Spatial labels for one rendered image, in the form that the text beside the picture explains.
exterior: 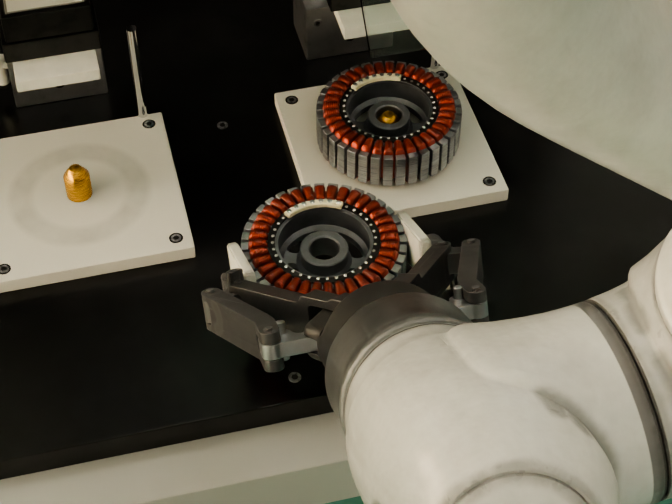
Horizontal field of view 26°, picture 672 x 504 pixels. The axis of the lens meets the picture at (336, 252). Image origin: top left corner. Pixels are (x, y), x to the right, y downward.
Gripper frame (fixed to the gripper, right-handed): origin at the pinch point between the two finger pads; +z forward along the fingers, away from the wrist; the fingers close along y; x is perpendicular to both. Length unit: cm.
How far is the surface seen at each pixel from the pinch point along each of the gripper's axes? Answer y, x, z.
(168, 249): -9.8, -0.7, 9.8
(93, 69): -12.8, 12.6, 13.2
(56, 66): -15.3, 13.1, 14.0
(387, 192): 7.3, 0.1, 11.3
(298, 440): -3.9, -11.9, -2.7
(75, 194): -15.7, 3.2, 14.9
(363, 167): 5.6, 2.5, 11.1
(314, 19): 5.8, 11.6, 24.9
